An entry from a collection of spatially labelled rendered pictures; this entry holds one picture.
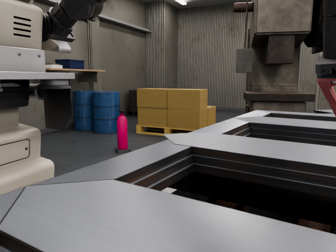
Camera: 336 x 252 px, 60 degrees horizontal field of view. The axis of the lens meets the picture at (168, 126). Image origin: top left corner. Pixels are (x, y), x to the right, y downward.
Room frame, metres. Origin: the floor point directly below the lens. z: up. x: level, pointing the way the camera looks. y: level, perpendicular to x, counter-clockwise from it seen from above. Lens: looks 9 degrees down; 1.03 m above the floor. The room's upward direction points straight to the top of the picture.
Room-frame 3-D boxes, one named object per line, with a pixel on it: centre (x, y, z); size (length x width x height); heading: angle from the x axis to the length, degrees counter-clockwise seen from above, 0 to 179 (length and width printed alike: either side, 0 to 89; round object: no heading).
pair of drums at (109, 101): (5.73, 1.42, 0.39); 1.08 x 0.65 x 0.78; 70
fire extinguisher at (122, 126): (3.98, 0.63, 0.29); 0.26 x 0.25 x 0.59; 67
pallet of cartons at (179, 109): (5.47, -0.17, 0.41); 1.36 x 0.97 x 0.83; 68
